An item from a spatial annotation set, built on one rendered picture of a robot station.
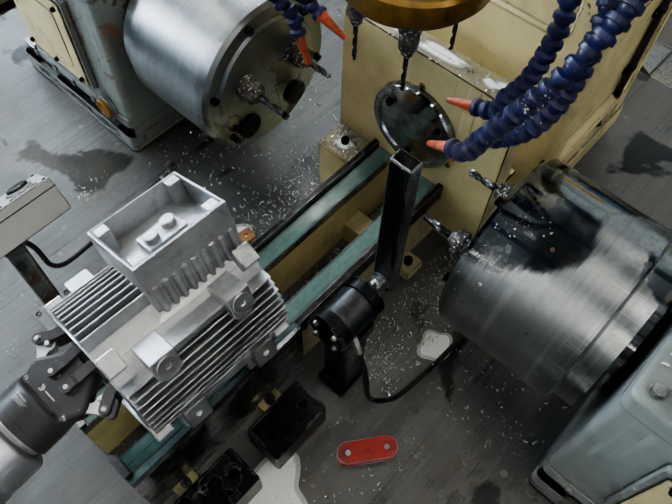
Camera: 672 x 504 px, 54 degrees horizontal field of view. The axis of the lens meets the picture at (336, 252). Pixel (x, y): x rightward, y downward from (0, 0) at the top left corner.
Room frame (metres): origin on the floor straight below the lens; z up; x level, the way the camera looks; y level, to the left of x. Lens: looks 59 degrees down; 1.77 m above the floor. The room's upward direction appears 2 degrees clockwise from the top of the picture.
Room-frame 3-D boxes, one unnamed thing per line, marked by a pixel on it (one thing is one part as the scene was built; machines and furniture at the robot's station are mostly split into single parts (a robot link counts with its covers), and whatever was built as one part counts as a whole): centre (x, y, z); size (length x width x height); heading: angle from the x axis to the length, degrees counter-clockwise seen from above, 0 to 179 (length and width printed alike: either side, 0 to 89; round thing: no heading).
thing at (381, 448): (0.25, -0.06, 0.81); 0.09 x 0.03 x 0.02; 102
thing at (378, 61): (0.72, -0.15, 0.97); 0.30 x 0.11 x 0.34; 50
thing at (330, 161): (0.73, -0.01, 0.86); 0.07 x 0.06 x 0.12; 50
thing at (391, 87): (0.68, -0.11, 1.02); 0.15 x 0.02 x 0.15; 50
